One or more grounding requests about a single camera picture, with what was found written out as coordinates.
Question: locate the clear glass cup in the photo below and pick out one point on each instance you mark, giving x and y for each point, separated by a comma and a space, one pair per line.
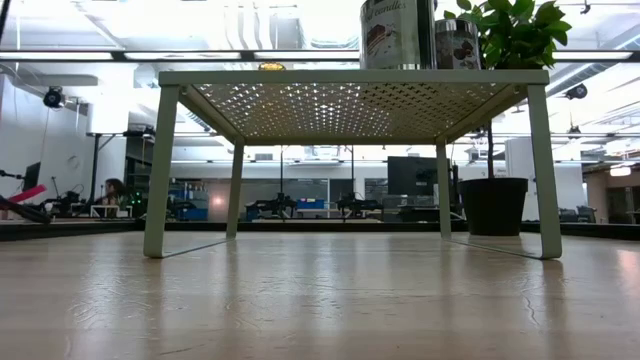
395, 35

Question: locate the black background monitor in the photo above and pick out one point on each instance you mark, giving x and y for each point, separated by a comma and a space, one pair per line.
410, 175

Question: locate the small black side monitor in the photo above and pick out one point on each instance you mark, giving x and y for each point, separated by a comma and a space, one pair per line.
32, 176

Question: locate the clear jar with printed label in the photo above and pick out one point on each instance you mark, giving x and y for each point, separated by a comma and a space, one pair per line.
456, 47

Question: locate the black plant pot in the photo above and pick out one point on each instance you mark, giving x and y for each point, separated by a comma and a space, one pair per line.
492, 207

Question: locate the amber glass candle holder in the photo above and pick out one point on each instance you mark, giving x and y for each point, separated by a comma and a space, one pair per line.
271, 66

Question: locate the green perforated metal shelf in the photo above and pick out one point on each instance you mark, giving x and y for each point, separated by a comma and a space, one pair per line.
350, 77

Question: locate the person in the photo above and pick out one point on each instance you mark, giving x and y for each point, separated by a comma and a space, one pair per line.
115, 192

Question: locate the black background robot station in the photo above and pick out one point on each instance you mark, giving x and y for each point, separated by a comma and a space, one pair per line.
272, 205
357, 205

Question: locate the blue cabinet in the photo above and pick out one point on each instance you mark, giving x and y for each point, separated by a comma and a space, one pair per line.
192, 205

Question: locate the black ceiling camera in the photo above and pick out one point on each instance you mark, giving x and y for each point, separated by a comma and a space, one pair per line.
53, 97
576, 91

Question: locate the green leafy plant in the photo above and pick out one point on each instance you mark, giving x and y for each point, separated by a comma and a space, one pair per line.
520, 35

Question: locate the blue box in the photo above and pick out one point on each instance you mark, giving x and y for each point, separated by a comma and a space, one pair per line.
310, 204

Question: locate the red padded bar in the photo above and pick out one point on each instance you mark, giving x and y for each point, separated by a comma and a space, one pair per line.
27, 193

